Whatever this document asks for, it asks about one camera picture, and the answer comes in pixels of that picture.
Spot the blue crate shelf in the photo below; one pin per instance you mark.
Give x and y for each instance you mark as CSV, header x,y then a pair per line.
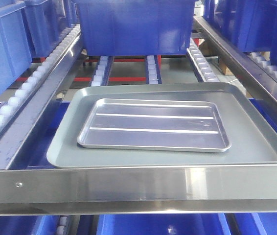
x,y
247,24
15,56

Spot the blue crate centre back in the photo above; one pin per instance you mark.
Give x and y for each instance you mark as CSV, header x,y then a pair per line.
x,y
135,27

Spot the red steel frame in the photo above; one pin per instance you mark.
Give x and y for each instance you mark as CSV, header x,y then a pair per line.
x,y
117,79

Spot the ribbed silver metal tray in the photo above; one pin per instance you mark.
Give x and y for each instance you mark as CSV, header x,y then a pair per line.
x,y
165,125

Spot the large grey flat tray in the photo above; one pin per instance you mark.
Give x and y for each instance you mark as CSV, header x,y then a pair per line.
x,y
253,140

